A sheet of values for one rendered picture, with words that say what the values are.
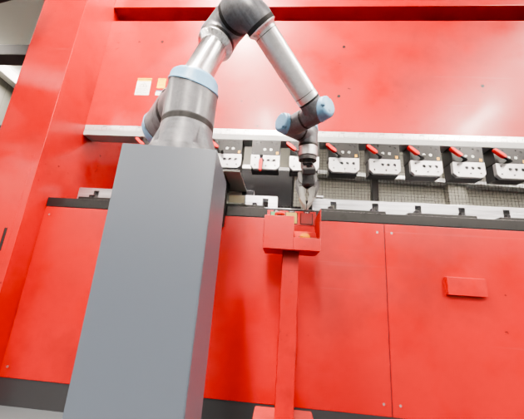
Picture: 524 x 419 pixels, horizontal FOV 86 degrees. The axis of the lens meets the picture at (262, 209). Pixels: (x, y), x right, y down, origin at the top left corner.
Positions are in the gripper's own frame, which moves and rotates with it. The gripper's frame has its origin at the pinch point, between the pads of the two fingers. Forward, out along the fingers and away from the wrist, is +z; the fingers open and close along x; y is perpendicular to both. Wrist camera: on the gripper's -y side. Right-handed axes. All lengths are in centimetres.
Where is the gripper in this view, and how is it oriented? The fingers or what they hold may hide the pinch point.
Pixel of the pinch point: (306, 206)
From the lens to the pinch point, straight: 108.2
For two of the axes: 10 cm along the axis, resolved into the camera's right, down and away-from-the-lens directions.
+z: -0.6, 9.8, -1.8
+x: -10.0, -0.5, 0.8
